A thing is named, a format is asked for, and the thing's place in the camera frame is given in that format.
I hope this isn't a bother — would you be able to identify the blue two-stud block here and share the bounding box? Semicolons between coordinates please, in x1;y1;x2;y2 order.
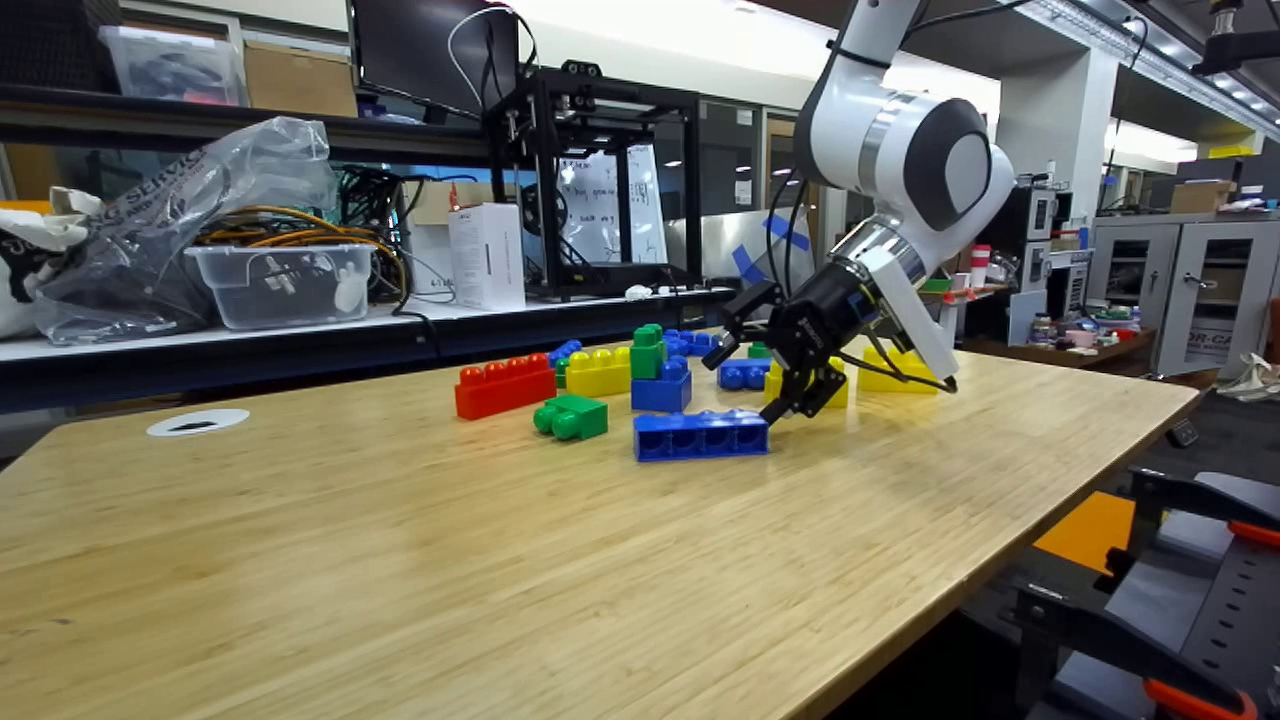
629;358;698;417

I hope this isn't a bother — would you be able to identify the small green block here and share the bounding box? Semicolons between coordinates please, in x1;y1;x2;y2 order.
530;387;612;450

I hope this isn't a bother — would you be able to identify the white round table grommet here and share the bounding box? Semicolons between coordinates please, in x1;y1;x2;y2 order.
144;404;253;446

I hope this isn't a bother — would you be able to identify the white workbench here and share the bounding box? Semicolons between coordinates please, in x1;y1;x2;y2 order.
0;285;738;374

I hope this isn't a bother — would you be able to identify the orange floor mat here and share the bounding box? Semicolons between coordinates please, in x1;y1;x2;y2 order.
1032;488;1139;581

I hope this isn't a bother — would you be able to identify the black wall shelf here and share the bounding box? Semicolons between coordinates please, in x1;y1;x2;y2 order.
0;78;513;172

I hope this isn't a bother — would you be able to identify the yellow box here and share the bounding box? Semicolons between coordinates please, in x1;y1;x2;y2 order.
1195;127;1267;168

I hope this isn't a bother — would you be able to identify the yellow building block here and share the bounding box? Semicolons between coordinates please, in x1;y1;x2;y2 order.
560;342;640;399

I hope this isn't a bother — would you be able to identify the grey and black equipment cart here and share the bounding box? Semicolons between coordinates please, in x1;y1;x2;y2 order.
1012;466;1280;720

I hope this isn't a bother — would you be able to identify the red building block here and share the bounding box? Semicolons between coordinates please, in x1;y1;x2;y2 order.
452;349;565;423

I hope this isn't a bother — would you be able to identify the grey cabinet with doors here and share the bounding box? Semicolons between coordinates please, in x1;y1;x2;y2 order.
1085;214;1280;383

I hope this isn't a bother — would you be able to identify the blue building block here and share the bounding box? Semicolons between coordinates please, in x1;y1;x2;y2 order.
662;325;723;364

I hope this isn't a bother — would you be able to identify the clear plastic storage bin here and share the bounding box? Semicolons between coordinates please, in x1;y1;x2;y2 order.
184;237;380;334

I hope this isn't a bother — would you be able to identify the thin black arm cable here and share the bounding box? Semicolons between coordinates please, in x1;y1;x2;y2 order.
837;338;961;395

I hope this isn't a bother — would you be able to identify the clear plastic tub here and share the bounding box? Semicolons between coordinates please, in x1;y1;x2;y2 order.
97;20;253;110

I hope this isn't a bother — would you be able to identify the clear plastic bag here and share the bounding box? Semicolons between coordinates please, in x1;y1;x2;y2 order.
24;113;345;349

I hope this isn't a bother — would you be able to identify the green two-stud block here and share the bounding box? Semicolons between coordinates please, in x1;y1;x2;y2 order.
629;322;673;383

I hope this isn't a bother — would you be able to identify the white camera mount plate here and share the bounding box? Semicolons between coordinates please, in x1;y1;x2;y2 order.
853;237;964;393

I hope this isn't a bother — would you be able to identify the black monitor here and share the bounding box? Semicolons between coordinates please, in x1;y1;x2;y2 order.
348;0;530;120

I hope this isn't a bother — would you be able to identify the blue wide eight-stud block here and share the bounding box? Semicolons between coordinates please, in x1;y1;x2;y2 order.
716;358;778;395

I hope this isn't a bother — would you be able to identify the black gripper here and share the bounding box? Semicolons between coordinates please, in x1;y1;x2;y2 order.
701;255;893;423

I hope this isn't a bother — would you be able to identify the blue tape strip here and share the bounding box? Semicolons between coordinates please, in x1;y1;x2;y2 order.
730;246;772;288
763;214;815;255

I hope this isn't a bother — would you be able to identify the brown cardboard box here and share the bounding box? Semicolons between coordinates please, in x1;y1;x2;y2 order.
1167;177;1239;221
240;37;362;120

